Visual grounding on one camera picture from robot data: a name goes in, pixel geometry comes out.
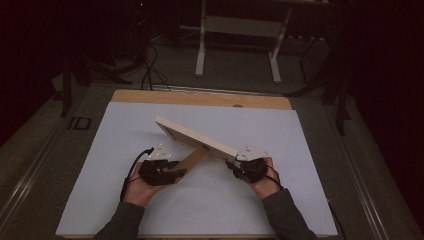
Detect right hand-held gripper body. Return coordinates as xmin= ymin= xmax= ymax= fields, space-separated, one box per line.
xmin=237 ymin=145 xmax=270 ymax=184

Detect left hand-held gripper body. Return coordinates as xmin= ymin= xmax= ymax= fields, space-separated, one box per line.
xmin=138 ymin=143 xmax=176 ymax=187

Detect light wooden picture frame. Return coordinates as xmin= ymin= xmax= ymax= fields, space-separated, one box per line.
xmin=154 ymin=115 xmax=241 ymax=184

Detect person's right hand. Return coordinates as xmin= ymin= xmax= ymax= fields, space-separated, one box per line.
xmin=250 ymin=157 xmax=283 ymax=201

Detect person's left hand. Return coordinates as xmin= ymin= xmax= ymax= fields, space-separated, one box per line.
xmin=123 ymin=162 xmax=167 ymax=208

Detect black floor plate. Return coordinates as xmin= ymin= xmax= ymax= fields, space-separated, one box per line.
xmin=68 ymin=116 xmax=93 ymax=131

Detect black metal stand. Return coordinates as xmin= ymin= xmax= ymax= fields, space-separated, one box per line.
xmin=59 ymin=49 xmax=133 ymax=118
xmin=286 ymin=36 xmax=353 ymax=136

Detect right hand-held gripper black cable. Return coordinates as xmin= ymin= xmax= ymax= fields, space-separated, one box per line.
xmin=264 ymin=164 xmax=283 ymax=188

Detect black floor cables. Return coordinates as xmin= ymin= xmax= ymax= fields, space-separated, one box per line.
xmin=139 ymin=43 xmax=173 ymax=92

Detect white metal desk frame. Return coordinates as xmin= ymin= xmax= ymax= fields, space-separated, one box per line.
xmin=194 ymin=0 xmax=329 ymax=84

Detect metal floor rail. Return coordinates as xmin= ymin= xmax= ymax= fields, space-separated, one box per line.
xmin=0 ymin=129 xmax=64 ymax=221
xmin=328 ymin=106 xmax=391 ymax=240

